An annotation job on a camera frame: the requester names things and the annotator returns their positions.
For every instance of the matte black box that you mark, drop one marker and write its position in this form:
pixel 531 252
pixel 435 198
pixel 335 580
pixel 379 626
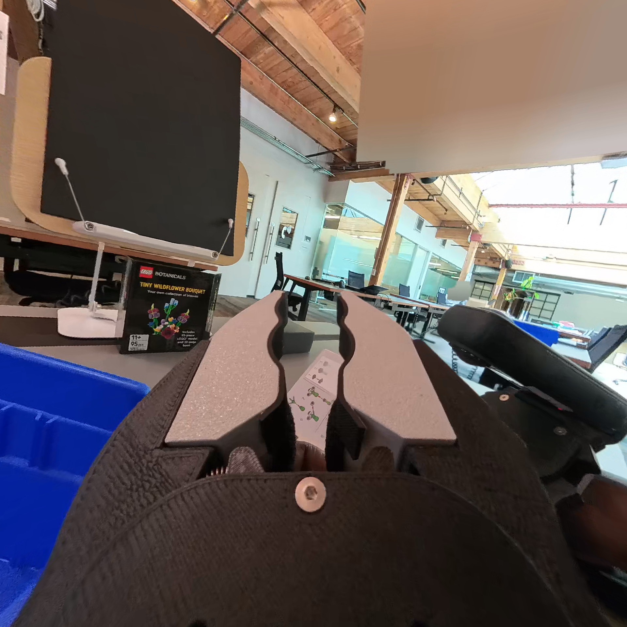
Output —
pixel 297 338

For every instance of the black board on white stand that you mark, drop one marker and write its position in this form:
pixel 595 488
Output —
pixel 137 118

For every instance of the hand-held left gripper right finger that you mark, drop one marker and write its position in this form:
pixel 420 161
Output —
pixel 397 382

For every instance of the wooden table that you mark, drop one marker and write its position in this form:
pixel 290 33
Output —
pixel 333 287

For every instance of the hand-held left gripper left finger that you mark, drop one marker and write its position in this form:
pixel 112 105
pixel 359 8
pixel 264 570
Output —
pixel 225 382

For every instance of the grey desk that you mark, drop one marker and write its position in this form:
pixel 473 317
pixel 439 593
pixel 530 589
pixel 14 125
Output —
pixel 162 364

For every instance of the black office chair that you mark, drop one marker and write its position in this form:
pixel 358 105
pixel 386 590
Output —
pixel 282 279

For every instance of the blue plastic bin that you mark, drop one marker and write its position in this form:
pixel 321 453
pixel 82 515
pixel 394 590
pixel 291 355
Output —
pixel 49 441

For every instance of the blue plastic crate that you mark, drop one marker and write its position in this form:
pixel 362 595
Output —
pixel 536 331

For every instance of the person's right hand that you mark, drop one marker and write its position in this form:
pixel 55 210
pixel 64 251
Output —
pixel 598 529

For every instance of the white instruction booklet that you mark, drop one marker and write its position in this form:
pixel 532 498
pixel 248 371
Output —
pixel 315 392

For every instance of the black glossy cardboard box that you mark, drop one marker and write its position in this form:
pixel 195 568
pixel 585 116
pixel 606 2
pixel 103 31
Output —
pixel 168 309

